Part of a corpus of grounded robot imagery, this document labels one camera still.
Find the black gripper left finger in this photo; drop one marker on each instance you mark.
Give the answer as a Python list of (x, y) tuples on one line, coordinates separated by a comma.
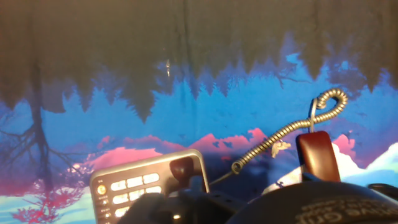
[(202, 208)]

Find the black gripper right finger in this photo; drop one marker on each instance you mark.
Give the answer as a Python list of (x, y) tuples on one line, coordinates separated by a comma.
[(311, 178)]

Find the maroon telephone handset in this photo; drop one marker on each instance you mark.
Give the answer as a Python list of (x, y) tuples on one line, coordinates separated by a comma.
[(317, 155)]

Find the landscape print table cloth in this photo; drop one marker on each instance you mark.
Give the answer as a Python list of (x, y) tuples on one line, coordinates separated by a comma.
[(199, 102)]

